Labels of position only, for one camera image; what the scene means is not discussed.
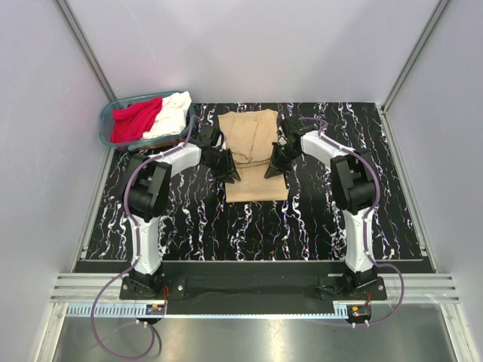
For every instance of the aluminium frame post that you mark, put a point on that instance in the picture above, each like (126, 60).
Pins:
(75, 28)
(422, 41)

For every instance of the white slotted cable duct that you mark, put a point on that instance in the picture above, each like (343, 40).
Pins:
(151, 311)

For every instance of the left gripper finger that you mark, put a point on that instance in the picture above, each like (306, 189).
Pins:
(229, 178)
(231, 163)

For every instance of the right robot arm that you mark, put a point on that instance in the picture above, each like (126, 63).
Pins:
(355, 190)

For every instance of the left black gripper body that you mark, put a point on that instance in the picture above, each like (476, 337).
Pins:
(219, 162)

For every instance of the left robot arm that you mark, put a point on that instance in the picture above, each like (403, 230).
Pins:
(145, 194)

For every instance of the left aluminium frame post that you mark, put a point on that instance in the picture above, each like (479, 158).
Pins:
(75, 28)

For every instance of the aluminium rail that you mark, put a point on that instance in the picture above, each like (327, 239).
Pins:
(434, 288)

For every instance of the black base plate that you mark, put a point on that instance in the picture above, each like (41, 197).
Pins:
(241, 268)

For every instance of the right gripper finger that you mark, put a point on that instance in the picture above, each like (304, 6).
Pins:
(272, 172)
(275, 156)

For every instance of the teal laundry basket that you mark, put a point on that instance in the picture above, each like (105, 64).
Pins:
(106, 124)

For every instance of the tan polo shirt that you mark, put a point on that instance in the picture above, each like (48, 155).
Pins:
(250, 135)

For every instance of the right aluminium frame post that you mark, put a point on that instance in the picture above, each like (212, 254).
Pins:
(422, 41)

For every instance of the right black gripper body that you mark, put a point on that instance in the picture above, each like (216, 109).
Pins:
(287, 156)

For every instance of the red shirt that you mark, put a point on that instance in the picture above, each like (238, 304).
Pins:
(130, 123)

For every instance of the white shirt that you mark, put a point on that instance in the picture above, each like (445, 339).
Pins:
(171, 120)

